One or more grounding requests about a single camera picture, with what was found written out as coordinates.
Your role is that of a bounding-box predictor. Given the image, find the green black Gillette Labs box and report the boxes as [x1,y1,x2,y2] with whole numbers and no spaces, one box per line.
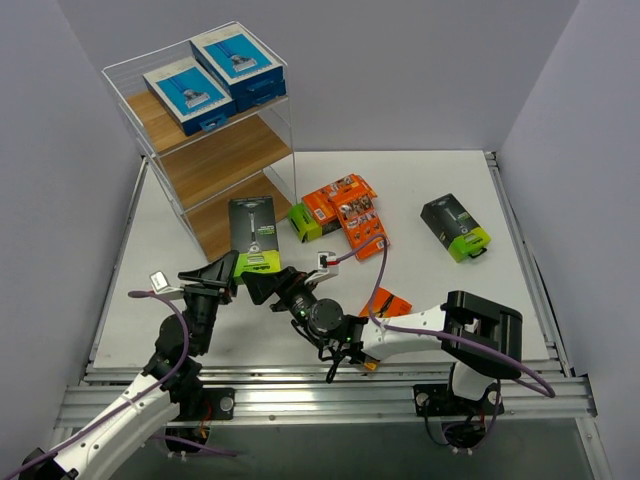
[287,203,341,243]
[228,196,281,282]
[420,193,491,262]

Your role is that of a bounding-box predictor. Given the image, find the orange Gillette cartridge box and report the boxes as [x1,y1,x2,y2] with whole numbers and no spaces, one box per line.
[302,173,377,225]

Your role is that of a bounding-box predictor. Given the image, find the orange Gillette Fusion5 box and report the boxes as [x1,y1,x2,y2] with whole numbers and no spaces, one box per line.
[333,189,386,262]
[358,287,414,374]

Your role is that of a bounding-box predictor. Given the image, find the blue Harry's razor box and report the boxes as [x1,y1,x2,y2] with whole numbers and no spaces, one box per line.
[235,80,287,113]
[143,57,238,136]

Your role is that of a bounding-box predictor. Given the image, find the blue white Harry's box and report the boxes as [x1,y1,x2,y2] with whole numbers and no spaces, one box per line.
[189,22,284,98]

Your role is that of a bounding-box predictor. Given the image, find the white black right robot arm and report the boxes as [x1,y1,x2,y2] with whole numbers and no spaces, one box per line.
[241,267,522,413]

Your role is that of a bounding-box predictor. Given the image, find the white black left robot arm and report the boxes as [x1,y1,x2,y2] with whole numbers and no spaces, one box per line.
[8,250,239,479]

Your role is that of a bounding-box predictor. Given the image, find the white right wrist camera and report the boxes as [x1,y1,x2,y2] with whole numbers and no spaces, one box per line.
[305,251,339,284]

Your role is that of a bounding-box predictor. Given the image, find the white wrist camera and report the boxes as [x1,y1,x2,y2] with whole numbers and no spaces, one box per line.
[149,271,183,301]
[305,251,339,284]

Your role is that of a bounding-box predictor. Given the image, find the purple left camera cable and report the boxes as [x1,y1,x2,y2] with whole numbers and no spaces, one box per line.
[0,289,239,479]

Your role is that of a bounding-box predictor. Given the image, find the purple camera cable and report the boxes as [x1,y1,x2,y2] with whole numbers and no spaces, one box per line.
[329,234,556,451]
[0,289,239,479]

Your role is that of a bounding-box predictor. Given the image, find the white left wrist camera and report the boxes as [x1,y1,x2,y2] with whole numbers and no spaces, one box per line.
[149,271,183,301]

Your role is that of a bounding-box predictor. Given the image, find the white wire wooden shelf rack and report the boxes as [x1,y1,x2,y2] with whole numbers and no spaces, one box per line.
[102,30,298,259]

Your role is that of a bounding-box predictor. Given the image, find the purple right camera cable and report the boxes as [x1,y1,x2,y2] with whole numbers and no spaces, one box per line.
[329,234,556,451]

